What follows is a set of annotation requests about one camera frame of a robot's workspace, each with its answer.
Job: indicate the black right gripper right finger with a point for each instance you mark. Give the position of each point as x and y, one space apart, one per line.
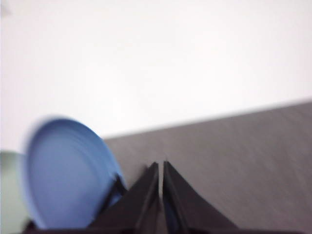
185 209

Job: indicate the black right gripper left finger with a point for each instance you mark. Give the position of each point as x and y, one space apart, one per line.
136 207

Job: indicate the blue round plate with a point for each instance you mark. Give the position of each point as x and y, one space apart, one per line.
65 175

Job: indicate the pale green round plate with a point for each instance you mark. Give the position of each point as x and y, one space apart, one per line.
9 185

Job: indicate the black plastic dish rack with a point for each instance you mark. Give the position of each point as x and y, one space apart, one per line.
119 185

